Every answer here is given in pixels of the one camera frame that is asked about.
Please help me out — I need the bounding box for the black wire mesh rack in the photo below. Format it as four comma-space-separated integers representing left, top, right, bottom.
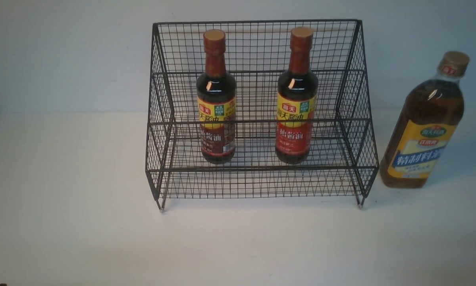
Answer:
145, 19, 379, 210

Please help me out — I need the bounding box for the dark soy sauce bottle brown label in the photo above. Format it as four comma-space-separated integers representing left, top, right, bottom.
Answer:
196, 29, 237, 165

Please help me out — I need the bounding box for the cooking wine bottle yellow label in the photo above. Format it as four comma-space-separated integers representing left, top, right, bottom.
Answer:
379, 51, 470, 189

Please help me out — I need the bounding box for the soy sauce bottle red label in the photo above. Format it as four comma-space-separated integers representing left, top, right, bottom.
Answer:
275, 27, 319, 165

